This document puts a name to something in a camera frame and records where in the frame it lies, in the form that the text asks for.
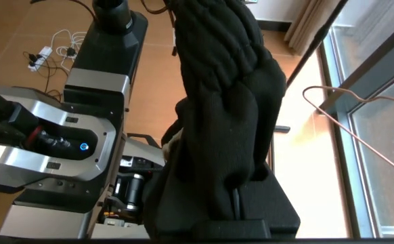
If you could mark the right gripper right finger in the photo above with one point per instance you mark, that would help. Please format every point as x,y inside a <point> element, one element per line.
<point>271,203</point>

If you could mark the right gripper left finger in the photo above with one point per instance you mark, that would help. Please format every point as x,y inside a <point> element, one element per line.
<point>170,210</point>

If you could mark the black garment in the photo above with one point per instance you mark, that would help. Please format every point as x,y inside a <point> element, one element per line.
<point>224,101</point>

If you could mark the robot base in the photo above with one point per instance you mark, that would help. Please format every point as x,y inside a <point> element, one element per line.
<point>99,81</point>

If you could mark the pink clothes hanger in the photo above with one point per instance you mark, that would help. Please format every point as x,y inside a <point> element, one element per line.
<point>352,135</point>

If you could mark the beige curtain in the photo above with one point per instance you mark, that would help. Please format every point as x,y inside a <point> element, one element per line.
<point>305,27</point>

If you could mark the white power strip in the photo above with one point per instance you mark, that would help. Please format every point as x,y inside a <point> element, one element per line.
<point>40,58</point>

